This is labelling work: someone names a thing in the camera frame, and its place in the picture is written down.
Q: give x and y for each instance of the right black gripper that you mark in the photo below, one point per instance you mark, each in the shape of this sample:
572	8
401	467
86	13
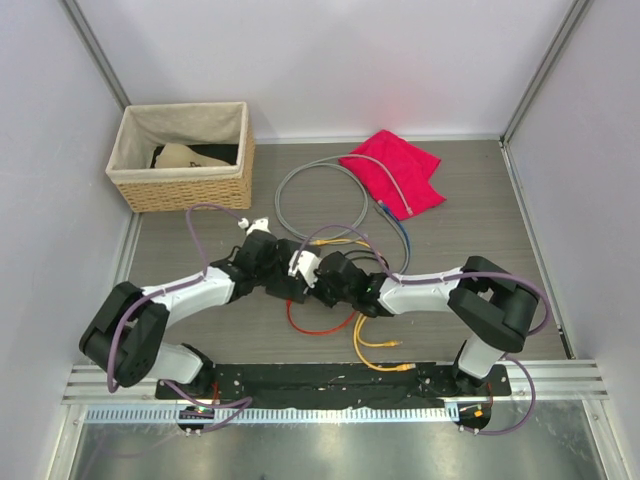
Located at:
315	291

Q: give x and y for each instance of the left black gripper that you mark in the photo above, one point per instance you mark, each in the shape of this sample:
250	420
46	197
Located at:
281	268

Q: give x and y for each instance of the black network switch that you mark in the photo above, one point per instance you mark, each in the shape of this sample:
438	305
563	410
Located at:
289	289

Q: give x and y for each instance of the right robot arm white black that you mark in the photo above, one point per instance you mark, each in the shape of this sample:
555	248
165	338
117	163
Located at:
500	309

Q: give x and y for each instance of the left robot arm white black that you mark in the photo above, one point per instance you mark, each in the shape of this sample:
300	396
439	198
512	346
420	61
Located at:
125	337

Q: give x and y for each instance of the pink folded cloth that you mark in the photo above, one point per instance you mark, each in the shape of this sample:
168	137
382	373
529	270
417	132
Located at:
396	173

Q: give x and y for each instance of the beige cloth in basket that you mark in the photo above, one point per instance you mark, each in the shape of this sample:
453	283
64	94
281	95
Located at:
175	155

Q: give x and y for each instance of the wicker basket with liner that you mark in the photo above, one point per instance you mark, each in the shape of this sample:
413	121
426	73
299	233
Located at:
143	128

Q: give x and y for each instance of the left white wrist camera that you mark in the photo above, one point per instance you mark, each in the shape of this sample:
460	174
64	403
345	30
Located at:
250	226

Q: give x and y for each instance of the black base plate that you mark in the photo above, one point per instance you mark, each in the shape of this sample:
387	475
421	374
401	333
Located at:
341	386

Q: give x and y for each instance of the white slotted cable duct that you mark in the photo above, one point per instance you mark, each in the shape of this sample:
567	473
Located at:
188	414

